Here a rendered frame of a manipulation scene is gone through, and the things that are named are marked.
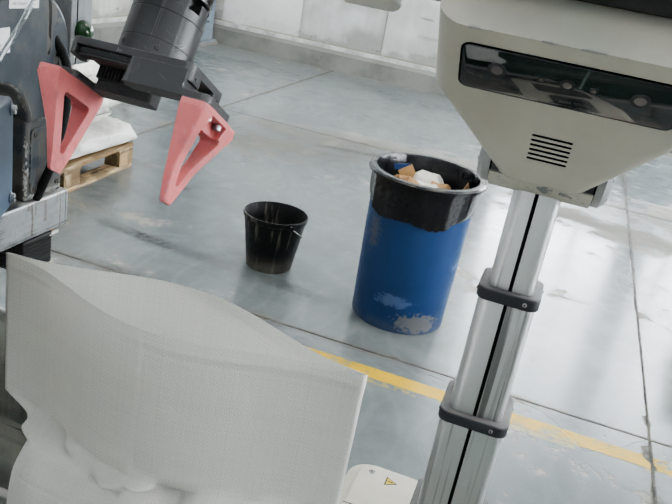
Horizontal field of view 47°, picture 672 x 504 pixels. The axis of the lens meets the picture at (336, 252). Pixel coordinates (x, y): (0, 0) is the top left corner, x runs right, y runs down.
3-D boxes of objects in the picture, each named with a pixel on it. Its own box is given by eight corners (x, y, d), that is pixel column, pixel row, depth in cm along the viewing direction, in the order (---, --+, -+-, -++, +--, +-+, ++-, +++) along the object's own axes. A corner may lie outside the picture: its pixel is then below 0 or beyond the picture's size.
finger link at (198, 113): (173, 199, 54) (216, 75, 55) (84, 174, 55) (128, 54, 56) (207, 220, 60) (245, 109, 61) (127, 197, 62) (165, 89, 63)
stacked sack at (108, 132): (141, 145, 455) (143, 120, 449) (70, 170, 395) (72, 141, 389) (78, 128, 465) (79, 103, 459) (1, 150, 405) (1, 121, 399)
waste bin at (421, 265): (460, 306, 354) (495, 171, 329) (438, 354, 308) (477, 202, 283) (361, 277, 365) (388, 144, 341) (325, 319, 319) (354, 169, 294)
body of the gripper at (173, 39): (186, 86, 55) (219, -8, 56) (64, 56, 58) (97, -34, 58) (217, 117, 61) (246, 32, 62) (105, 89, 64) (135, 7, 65)
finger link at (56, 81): (86, 175, 55) (129, 54, 56) (2, 151, 57) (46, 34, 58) (128, 198, 62) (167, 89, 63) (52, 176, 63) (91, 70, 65)
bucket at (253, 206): (309, 262, 370) (317, 212, 360) (286, 284, 343) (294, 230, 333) (252, 246, 377) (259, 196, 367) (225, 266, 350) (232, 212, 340)
